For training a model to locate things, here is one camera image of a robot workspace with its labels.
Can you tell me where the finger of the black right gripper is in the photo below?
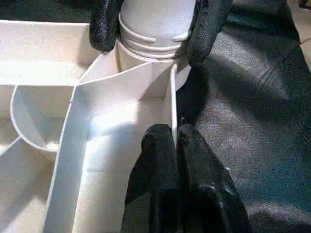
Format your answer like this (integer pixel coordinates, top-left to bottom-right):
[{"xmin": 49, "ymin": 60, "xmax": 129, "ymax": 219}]
[
  {"xmin": 186, "ymin": 0, "xmax": 235, "ymax": 68},
  {"xmin": 88, "ymin": 0, "xmax": 122, "ymax": 52}
]

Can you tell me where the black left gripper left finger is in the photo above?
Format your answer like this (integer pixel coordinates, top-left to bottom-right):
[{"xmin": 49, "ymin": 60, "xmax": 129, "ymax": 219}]
[{"xmin": 123, "ymin": 123, "xmax": 180, "ymax": 233}]

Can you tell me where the black plastic mat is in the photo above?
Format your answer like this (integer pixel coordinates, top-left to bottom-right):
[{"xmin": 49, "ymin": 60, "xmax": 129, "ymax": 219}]
[{"xmin": 0, "ymin": 0, "xmax": 311, "ymax": 233}]

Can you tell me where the white plastic table leg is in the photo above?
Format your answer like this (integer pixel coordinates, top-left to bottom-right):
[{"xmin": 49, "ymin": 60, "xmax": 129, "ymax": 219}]
[{"xmin": 117, "ymin": 0, "xmax": 197, "ymax": 62}]

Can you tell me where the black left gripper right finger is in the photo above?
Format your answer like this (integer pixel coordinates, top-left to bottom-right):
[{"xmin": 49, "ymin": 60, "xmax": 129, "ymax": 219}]
[{"xmin": 176, "ymin": 117, "xmax": 255, "ymax": 233}]

